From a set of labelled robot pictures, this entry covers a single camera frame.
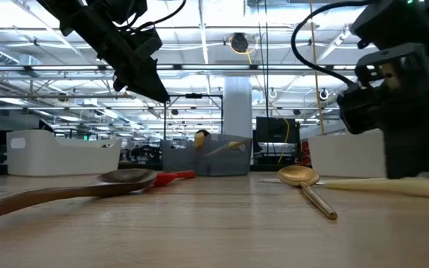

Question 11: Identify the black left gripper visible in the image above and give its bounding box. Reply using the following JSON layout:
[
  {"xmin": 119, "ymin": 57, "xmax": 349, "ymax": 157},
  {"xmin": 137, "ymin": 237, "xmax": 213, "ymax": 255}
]
[{"xmin": 61, "ymin": 3, "xmax": 171, "ymax": 104}]

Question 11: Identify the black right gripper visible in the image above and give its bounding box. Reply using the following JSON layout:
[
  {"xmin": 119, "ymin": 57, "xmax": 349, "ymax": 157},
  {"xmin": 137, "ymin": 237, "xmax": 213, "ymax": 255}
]
[{"xmin": 355, "ymin": 42, "xmax": 429, "ymax": 180}]

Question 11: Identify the grey plastic bin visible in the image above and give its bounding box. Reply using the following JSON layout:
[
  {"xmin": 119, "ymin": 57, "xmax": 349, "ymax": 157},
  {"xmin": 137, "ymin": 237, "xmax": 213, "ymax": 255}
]
[{"xmin": 161, "ymin": 133, "xmax": 253, "ymax": 177}]

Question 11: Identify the brown wooden spoon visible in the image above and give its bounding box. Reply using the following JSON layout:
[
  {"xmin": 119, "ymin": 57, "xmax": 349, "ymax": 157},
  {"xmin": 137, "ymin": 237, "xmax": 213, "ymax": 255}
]
[{"xmin": 0, "ymin": 168, "xmax": 159, "ymax": 225}]

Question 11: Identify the red silicone spoon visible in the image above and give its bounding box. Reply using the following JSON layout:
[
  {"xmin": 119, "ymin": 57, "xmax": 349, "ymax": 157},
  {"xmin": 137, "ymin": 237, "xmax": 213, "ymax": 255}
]
[{"xmin": 153, "ymin": 170, "xmax": 197, "ymax": 187}]

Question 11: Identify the light wooden spoon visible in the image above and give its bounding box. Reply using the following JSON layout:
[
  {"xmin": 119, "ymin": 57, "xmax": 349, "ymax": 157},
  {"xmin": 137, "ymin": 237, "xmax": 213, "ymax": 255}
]
[{"xmin": 276, "ymin": 165, "xmax": 338, "ymax": 221}]

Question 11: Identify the white plastic bin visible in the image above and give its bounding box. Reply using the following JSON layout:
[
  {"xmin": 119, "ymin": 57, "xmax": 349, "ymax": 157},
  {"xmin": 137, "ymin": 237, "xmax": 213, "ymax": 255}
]
[
  {"xmin": 6, "ymin": 129, "xmax": 123, "ymax": 177},
  {"xmin": 307, "ymin": 130, "xmax": 387, "ymax": 179}
]

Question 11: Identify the white building pillar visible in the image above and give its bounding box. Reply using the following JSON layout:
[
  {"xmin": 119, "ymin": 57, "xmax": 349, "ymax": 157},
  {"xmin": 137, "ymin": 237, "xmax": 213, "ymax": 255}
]
[{"xmin": 223, "ymin": 76, "xmax": 253, "ymax": 138}]

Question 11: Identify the black background screen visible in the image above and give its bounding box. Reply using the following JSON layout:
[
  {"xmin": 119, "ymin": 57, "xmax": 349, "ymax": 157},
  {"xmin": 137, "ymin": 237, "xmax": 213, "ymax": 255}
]
[{"xmin": 255, "ymin": 116, "xmax": 300, "ymax": 165}]

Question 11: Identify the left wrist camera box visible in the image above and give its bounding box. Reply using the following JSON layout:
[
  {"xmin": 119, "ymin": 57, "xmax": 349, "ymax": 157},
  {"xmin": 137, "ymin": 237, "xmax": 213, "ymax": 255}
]
[{"xmin": 134, "ymin": 25, "xmax": 163, "ymax": 57}]

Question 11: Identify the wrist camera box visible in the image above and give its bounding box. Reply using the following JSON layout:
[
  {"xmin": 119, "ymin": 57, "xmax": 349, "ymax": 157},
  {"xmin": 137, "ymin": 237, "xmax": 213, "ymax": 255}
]
[
  {"xmin": 134, "ymin": 25, "xmax": 163, "ymax": 57},
  {"xmin": 336, "ymin": 84, "xmax": 384, "ymax": 135}
]

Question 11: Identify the black background station frame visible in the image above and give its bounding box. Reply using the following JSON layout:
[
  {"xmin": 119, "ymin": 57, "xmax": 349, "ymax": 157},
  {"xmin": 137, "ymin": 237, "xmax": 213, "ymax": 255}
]
[{"xmin": 163, "ymin": 93, "xmax": 224, "ymax": 141}]

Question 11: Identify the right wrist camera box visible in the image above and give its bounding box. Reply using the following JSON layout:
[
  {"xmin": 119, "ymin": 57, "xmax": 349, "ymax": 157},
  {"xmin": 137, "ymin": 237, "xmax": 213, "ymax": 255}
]
[{"xmin": 336, "ymin": 84, "xmax": 384, "ymax": 135}]

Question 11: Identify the black ceiling cable reel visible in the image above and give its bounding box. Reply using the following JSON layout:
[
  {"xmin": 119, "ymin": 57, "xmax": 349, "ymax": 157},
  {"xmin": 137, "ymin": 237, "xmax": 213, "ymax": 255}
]
[{"xmin": 230, "ymin": 32, "xmax": 250, "ymax": 54}]

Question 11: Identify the yellow hanging cable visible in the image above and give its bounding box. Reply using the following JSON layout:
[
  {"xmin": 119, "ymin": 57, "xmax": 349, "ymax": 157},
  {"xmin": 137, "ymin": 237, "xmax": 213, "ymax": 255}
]
[{"xmin": 308, "ymin": 0, "xmax": 326, "ymax": 136}]

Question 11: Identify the black right camera cable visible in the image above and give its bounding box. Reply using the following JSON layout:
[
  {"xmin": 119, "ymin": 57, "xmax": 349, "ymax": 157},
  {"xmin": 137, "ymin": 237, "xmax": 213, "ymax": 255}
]
[{"xmin": 290, "ymin": 0, "xmax": 372, "ymax": 89}]

